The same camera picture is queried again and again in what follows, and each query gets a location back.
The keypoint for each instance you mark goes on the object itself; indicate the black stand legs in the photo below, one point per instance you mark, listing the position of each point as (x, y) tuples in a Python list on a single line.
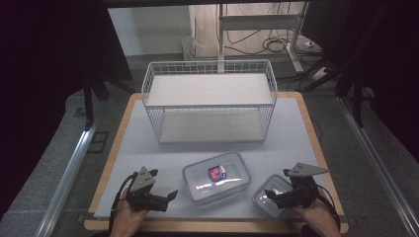
[(357, 98), (88, 98)]

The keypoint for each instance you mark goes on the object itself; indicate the white metal desk frame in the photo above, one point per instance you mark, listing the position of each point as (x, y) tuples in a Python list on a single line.
[(257, 22)]

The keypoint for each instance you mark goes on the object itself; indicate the person's left hand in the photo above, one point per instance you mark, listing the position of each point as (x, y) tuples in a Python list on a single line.
[(126, 220)]

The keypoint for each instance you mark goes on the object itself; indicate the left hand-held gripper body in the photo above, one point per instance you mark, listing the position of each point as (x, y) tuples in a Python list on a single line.
[(144, 184)]

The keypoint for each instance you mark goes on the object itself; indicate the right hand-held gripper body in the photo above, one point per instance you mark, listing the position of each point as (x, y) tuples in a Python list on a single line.
[(303, 192)]

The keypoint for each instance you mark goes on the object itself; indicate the large clear plastic food container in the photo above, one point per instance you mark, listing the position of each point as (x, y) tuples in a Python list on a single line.
[(215, 179)]

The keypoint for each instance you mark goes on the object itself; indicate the pale grey table mat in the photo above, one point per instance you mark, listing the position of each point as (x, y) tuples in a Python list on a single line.
[(290, 131)]

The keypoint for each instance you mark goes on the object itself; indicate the black curtain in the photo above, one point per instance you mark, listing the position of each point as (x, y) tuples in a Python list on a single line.
[(49, 65), (395, 65)]

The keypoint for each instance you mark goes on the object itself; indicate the aluminium floor rail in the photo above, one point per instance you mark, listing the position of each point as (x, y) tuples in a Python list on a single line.
[(67, 171), (378, 164)]

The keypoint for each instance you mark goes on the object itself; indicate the person's right hand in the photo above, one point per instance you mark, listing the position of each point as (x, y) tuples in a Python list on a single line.
[(318, 219)]

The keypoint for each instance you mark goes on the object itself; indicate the white power strip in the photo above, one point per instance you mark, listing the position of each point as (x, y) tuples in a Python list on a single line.
[(320, 73)]

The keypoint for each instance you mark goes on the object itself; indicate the small clear plastic food container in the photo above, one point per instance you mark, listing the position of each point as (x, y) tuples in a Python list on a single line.
[(263, 204)]

